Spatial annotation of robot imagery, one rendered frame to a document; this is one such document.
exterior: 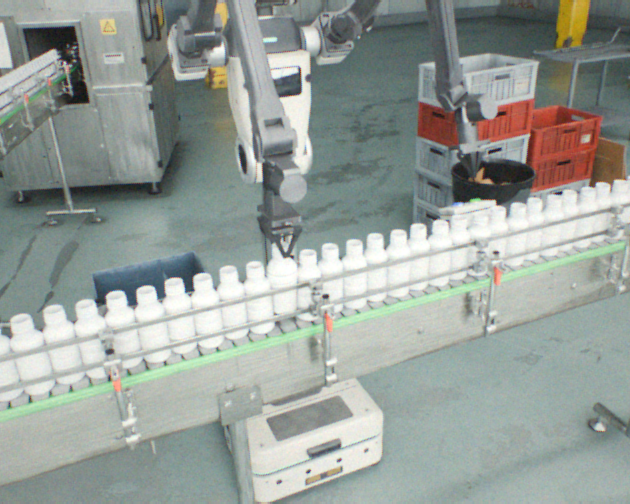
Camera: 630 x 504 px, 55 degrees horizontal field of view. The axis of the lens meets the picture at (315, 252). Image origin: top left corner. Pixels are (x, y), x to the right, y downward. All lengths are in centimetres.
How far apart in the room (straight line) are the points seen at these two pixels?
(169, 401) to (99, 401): 15
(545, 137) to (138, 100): 292
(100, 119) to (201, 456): 310
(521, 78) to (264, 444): 269
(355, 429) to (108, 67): 344
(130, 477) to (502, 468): 141
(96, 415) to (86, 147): 385
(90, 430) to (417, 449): 148
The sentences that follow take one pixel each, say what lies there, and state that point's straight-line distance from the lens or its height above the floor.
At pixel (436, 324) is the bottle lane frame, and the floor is 91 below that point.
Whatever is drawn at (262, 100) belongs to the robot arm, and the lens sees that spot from 123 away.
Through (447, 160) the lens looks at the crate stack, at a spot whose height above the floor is 58.
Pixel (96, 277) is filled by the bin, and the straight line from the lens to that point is 190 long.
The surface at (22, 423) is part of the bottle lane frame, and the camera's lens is 137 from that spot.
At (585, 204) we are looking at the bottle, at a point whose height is 113.
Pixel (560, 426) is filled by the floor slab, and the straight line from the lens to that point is 276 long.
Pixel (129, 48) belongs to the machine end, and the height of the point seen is 115.
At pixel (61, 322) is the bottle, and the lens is 129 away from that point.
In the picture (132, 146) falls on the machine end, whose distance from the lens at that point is 500.
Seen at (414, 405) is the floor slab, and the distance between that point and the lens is 273.
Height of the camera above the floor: 179
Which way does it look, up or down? 27 degrees down
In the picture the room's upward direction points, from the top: 2 degrees counter-clockwise
